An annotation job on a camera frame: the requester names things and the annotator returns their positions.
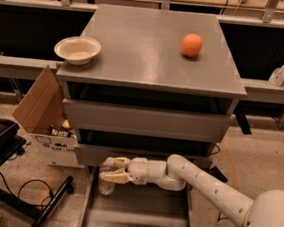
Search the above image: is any grey drawer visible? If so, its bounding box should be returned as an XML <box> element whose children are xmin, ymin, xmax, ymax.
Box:
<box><xmin>78</xmin><ymin>168</ymin><xmax>191</xmax><ymax>227</ymax></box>
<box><xmin>63</xmin><ymin>99</ymin><xmax>230</xmax><ymax>143</ymax></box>
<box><xmin>72</xmin><ymin>142</ymin><xmax>214</xmax><ymax>179</ymax></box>

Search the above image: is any black cart frame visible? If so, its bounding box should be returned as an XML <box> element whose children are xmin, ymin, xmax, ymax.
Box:
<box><xmin>0</xmin><ymin>133</ymin><xmax>79</xmax><ymax>227</ymax></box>

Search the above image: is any grey bottom drawer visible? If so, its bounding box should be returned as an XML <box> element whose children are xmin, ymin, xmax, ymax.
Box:
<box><xmin>78</xmin><ymin>168</ymin><xmax>191</xmax><ymax>227</ymax></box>

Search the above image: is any grey top drawer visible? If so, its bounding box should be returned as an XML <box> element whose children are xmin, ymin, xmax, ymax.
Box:
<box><xmin>63</xmin><ymin>99</ymin><xmax>230</xmax><ymax>143</ymax></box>

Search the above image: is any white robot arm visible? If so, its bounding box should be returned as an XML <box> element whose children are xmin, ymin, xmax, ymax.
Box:
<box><xmin>100</xmin><ymin>154</ymin><xmax>284</xmax><ymax>227</ymax></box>

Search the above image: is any clear plastic water bottle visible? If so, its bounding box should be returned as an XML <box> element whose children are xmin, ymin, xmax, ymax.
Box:
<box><xmin>98</xmin><ymin>157</ymin><xmax>116</xmax><ymax>196</ymax></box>

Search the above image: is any black power adapter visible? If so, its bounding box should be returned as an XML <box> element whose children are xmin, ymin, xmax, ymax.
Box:
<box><xmin>209</xmin><ymin>167</ymin><xmax>228</xmax><ymax>183</ymax></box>

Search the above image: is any white paper bowl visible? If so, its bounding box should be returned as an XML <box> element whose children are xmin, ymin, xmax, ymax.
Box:
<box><xmin>54</xmin><ymin>36</ymin><xmax>101</xmax><ymax>65</ymax></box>

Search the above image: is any black floor cable right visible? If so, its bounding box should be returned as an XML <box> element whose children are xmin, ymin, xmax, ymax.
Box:
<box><xmin>214</xmin><ymin>211</ymin><xmax>247</xmax><ymax>227</ymax></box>

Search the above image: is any brown cardboard box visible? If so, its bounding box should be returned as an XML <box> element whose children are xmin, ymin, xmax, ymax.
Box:
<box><xmin>7</xmin><ymin>62</ymin><xmax>93</xmax><ymax>170</ymax></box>

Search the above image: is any grey drawer cabinet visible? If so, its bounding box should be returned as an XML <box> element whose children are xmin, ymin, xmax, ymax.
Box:
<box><xmin>57</xmin><ymin>5</ymin><xmax>246</xmax><ymax>162</ymax></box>

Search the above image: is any black floor cable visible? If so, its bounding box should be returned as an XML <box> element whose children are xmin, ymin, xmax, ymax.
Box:
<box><xmin>0</xmin><ymin>168</ymin><xmax>57</xmax><ymax>211</ymax></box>
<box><xmin>214</xmin><ymin>211</ymin><xmax>247</xmax><ymax>227</ymax></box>

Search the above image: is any orange fruit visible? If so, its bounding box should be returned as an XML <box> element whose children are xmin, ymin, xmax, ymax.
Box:
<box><xmin>181</xmin><ymin>34</ymin><xmax>203</xmax><ymax>57</ymax></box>

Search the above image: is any grey middle drawer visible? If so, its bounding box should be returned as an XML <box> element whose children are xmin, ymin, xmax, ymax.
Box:
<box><xmin>72</xmin><ymin>142</ymin><xmax>214</xmax><ymax>179</ymax></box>

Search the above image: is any black floor cable left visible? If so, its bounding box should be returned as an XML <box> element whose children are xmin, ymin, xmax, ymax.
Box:
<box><xmin>0</xmin><ymin>168</ymin><xmax>57</xmax><ymax>211</ymax></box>

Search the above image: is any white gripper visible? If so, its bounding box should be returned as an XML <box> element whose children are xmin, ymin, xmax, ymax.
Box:
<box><xmin>100</xmin><ymin>157</ymin><xmax>166</xmax><ymax>185</ymax></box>

